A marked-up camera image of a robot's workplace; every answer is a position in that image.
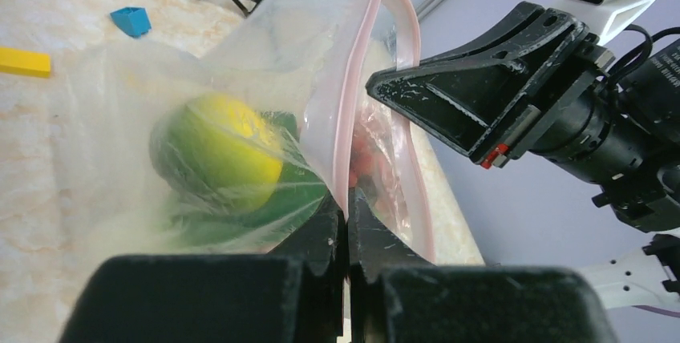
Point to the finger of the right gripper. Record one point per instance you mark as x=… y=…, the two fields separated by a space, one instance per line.
x=491 y=90

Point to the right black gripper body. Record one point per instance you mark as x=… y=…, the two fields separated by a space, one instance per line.
x=598 y=135

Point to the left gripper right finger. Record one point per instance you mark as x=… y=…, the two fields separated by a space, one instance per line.
x=398 y=296

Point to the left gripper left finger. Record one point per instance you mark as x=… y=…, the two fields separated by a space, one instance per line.
x=293 y=293

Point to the clear zip top bag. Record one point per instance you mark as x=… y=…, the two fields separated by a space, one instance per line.
x=310 y=58

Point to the yellow green lemon toy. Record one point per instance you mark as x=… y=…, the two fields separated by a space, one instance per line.
x=217 y=150

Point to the red lychee bunch toy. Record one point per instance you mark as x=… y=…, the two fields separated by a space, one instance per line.
x=368 y=164

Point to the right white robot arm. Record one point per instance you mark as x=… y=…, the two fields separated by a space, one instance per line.
x=648 y=276

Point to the blue block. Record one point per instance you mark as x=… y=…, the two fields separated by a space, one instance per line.
x=133 y=21

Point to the yellow rectangular block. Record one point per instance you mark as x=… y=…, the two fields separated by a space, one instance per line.
x=26 y=63

